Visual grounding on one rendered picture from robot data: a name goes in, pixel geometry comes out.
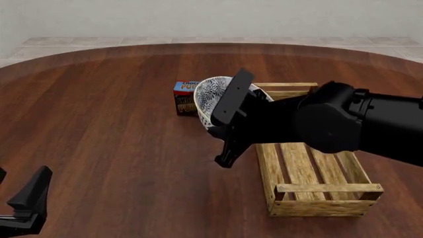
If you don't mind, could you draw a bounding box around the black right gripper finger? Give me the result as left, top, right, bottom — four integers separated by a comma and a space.
207, 125, 232, 140
249, 88, 275, 103

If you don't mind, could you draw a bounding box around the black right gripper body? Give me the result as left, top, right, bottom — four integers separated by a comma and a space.
214, 123, 262, 170

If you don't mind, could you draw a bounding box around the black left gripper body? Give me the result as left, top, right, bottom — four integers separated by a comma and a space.
0, 213, 41, 238

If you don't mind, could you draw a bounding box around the white blue patterned bowl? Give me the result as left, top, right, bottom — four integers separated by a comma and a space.
193, 75, 275, 133

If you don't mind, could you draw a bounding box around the wooden slat tray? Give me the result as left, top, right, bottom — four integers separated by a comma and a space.
253, 82, 385, 218

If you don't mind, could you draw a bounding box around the chocolate pudding box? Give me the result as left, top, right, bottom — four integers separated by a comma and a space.
173, 81, 204, 116

